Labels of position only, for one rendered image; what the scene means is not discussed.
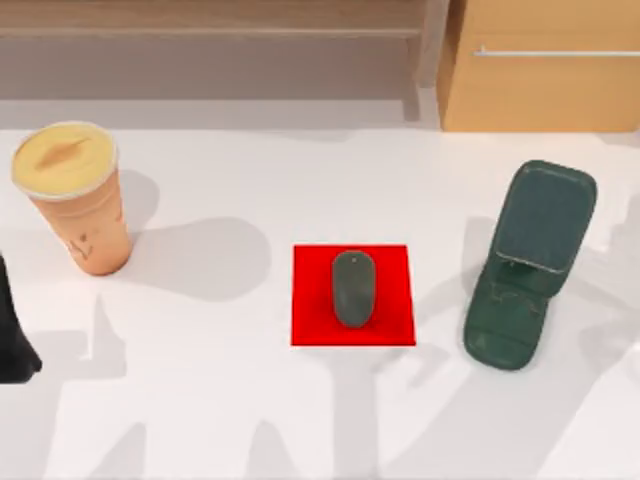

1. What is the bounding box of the dark grey computer mouse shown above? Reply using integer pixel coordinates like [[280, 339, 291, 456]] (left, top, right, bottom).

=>
[[331, 249, 378, 329]]

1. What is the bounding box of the red square mat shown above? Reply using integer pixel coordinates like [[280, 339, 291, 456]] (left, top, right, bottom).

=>
[[291, 243, 418, 347]]

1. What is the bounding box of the dark green phone stand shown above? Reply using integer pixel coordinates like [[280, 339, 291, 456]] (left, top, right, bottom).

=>
[[462, 159, 599, 372]]

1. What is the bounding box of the wooden open shelf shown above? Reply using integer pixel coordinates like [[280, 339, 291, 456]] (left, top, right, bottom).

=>
[[0, 0, 451, 123]]

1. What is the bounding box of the orange cup with yellow lid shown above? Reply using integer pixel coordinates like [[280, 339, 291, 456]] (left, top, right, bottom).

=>
[[10, 121, 135, 277]]

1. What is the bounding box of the wooden cupboard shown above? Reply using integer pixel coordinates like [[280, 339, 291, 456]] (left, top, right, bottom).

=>
[[435, 0, 640, 133]]

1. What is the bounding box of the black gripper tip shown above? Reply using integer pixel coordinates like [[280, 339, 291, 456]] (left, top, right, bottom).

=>
[[0, 254, 43, 385]]

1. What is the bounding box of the long metal handle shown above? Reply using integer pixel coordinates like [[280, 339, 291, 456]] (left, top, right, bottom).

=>
[[473, 45, 640, 58]]

